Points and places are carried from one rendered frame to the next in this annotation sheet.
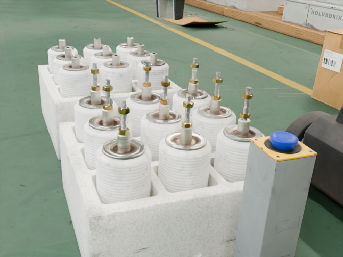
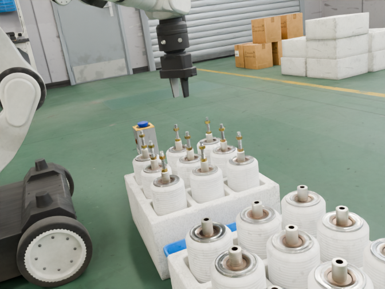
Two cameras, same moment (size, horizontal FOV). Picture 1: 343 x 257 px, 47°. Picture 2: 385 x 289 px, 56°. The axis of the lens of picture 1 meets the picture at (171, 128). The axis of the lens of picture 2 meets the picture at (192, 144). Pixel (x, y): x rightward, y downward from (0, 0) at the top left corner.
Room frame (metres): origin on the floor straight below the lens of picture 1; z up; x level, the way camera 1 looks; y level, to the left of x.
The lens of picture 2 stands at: (1.85, 0.11, 0.65)
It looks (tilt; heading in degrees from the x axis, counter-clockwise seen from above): 18 degrees down; 184
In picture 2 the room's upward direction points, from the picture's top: 8 degrees counter-clockwise
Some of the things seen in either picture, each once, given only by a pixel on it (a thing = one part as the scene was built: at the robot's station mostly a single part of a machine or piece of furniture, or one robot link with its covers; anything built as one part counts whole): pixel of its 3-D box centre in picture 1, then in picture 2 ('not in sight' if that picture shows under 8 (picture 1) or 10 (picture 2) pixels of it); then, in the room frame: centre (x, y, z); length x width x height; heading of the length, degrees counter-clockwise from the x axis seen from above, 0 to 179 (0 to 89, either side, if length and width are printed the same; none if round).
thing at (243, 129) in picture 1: (243, 127); (145, 153); (0.70, -0.14, 0.26); 0.02 x 0.02 x 0.03
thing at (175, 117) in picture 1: (164, 117); (191, 158); (0.77, 0.02, 0.25); 0.08 x 0.08 x 0.01
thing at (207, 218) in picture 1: (161, 183); (197, 203); (0.77, 0.02, 0.09); 0.39 x 0.39 x 0.18; 23
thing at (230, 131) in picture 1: (242, 133); (145, 157); (0.70, -0.14, 0.25); 0.08 x 0.08 x 0.01
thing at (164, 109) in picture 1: (164, 111); (190, 155); (0.77, 0.02, 0.26); 0.02 x 0.02 x 0.03
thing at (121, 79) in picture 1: (116, 94); (260, 250); (1.15, 0.17, 0.16); 0.10 x 0.10 x 0.18
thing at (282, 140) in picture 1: (283, 142); (142, 124); (0.53, -0.16, 0.32); 0.04 x 0.04 x 0.02
